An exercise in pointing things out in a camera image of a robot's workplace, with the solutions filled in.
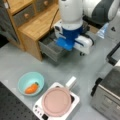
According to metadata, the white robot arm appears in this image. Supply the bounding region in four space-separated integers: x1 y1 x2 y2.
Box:
54 0 120 54

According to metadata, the blue and white gripper body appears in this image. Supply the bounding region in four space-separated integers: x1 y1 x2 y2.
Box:
54 20 93 54

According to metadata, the grey drawer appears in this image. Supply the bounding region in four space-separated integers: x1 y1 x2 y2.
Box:
39 33 68 62

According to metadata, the silver toaster oven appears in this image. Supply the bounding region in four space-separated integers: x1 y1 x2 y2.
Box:
91 66 120 120

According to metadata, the white induction cooker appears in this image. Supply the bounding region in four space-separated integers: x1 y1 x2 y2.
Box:
33 82 80 120

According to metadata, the orange toy carrot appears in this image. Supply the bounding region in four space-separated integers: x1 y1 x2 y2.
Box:
25 83 39 94

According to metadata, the black monitor stand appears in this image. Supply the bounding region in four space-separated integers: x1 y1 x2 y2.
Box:
106 42 120 65

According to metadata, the pink pan with lid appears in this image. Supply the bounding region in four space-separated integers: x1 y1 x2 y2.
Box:
42 76 76 117

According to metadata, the black perforated board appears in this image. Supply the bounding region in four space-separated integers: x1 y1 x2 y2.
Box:
0 82 37 120

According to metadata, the wooden drawer cabinet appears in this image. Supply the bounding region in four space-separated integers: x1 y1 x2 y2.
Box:
0 0 60 60

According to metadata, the teal bowl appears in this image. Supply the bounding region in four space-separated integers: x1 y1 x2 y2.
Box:
18 72 45 96

